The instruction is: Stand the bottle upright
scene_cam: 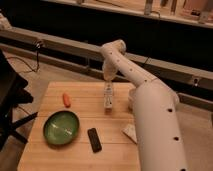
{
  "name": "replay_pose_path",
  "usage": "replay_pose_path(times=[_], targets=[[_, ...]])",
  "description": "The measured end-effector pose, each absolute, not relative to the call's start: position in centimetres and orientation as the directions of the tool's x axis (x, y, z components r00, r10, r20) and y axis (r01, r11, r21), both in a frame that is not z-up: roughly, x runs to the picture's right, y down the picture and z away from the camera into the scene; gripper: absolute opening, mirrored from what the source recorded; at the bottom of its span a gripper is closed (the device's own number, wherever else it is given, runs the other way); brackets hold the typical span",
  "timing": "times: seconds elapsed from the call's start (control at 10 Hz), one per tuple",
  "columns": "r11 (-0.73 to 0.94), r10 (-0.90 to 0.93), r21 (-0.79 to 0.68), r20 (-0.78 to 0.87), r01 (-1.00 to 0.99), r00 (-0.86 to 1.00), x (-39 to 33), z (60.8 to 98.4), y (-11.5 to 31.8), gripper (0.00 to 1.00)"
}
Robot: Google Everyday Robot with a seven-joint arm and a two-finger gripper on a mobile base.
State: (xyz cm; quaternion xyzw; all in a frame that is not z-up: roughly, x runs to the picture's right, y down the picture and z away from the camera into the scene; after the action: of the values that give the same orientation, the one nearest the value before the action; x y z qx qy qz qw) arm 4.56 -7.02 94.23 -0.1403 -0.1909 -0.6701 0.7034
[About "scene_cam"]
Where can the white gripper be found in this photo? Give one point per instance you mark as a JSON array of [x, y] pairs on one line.
[[108, 95]]

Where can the green glass bowl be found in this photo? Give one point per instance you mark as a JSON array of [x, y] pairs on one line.
[[61, 128]]

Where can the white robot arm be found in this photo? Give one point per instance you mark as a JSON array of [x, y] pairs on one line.
[[159, 141]]

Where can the black remote control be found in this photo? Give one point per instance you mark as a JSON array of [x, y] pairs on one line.
[[94, 140]]

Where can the orange carrot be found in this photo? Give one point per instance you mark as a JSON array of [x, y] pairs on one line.
[[66, 100]]

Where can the black chair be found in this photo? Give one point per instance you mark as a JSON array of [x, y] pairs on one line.
[[12, 93]]

